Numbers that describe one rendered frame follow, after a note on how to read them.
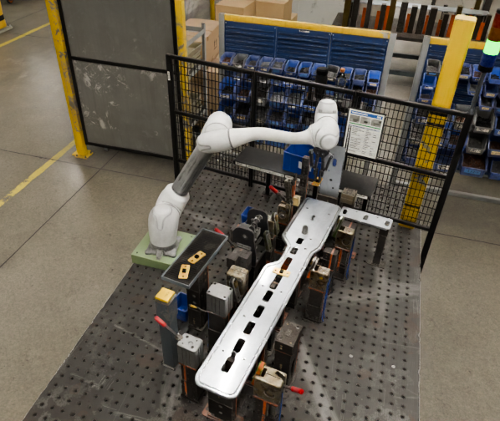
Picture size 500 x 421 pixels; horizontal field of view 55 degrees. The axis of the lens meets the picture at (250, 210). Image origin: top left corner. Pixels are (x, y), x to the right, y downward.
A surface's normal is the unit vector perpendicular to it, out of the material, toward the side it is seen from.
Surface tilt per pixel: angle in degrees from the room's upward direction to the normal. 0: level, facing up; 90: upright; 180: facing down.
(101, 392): 0
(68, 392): 0
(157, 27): 91
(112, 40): 92
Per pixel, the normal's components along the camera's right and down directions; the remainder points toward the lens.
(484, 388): 0.03, -0.80
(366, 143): -0.41, 0.54
